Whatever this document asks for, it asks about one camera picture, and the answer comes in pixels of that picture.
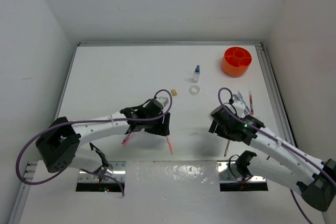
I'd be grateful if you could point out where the blue cap spray bottle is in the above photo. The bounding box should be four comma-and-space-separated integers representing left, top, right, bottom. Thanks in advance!
193, 65, 200, 83

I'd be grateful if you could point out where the purple cable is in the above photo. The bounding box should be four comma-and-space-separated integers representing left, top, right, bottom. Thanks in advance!
218, 87, 336, 224
15, 89, 173, 197

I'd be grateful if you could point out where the blue clear pen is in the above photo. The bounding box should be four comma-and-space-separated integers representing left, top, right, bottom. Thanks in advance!
233, 92, 250, 116

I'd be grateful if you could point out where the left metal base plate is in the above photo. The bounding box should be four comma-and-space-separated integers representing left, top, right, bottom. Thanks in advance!
78, 162, 126, 183

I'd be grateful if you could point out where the orange round pen holder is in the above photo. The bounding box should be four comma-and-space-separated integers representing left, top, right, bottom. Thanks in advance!
221, 47, 252, 77

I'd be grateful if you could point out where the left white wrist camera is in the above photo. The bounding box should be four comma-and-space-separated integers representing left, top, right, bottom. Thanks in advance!
156, 97, 169, 110

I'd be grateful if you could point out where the red gel pen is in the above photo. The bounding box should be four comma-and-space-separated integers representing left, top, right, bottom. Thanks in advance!
224, 140, 230, 157

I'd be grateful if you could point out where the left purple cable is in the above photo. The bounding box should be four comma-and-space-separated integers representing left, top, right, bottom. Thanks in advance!
15, 89, 173, 197

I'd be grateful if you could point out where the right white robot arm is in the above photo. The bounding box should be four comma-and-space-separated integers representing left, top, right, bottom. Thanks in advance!
209, 106, 335, 212

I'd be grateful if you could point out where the tan eraser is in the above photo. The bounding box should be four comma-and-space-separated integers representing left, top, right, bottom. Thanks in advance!
171, 89, 177, 96

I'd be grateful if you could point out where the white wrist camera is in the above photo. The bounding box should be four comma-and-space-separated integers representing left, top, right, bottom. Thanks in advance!
232, 101, 245, 118
156, 97, 169, 110

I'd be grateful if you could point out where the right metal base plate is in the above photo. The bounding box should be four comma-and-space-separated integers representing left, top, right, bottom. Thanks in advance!
217, 161, 267, 184

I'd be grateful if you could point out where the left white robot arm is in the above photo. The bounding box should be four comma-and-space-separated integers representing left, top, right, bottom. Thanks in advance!
36, 97, 170, 173

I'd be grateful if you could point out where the red pink barrel pen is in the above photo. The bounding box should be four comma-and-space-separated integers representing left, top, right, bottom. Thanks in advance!
121, 132, 134, 145

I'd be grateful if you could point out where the clear tape roll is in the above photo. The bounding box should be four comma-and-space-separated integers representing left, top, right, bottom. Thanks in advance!
189, 85, 200, 95

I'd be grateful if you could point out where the red clear cap pen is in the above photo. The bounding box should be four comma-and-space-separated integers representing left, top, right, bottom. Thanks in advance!
249, 91, 254, 115

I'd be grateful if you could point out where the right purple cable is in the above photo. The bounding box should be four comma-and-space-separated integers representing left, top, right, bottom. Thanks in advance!
218, 87, 336, 224

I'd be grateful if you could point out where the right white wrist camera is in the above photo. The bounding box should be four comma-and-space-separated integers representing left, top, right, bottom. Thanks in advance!
232, 101, 245, 118

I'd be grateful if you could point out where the metal base plate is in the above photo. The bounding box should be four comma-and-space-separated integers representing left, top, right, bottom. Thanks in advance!
78, 162, 126, 183
217, 161, 267, 184

